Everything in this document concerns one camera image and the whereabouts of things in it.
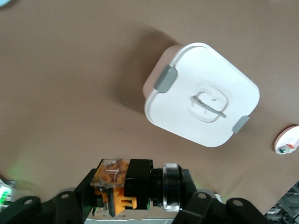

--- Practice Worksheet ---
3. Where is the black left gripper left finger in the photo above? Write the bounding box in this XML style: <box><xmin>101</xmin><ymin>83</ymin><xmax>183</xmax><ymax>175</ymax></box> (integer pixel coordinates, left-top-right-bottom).
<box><xmin>0</xmin><ymin>168</ymin><xmax>98</xmax><ymax>224</ymax></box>

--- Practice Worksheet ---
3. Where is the white lidded pink container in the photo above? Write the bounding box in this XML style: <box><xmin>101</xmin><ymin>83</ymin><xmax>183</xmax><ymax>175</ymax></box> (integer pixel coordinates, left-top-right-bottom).
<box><xmin>142</xmin><ymin>42</ymin><xmax>260</xmax><ymax>148</ymax></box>

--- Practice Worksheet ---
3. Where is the pink round plate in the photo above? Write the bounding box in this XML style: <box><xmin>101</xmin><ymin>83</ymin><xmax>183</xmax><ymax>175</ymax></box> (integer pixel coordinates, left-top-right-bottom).
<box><xmin>273</xmin><ymin>125</ymin><xmax>299</xmax><ymax>155</ymax></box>

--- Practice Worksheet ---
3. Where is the white green orange switch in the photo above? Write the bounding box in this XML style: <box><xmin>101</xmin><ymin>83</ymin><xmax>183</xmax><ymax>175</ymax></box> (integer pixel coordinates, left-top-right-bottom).
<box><xmin>277</xmin><ymin>143</ymin><xmax>295</xmax><ymax>154</ymax></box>

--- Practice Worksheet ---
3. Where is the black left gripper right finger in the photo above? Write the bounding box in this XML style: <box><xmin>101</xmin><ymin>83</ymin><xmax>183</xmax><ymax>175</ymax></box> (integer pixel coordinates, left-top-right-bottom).
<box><xmin>172</xmin><ymin>169</ymin><xmax>276</xmax><ymax>224</ymax></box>

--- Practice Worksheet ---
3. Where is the brown table mat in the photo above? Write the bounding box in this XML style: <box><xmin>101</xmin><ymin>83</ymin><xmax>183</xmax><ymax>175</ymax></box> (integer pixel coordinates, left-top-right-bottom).
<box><xmin>0</xmin><ymin>0</ymin><xmax>299</xmax><ymax>220</ymax></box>

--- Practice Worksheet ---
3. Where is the orange black push-button switch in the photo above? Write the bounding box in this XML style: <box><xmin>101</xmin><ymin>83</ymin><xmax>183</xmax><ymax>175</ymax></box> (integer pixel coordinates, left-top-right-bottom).
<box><xmin>90</xmin><ymin>158</ymin><xmax>187</xmax><ymax>217</ymax></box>

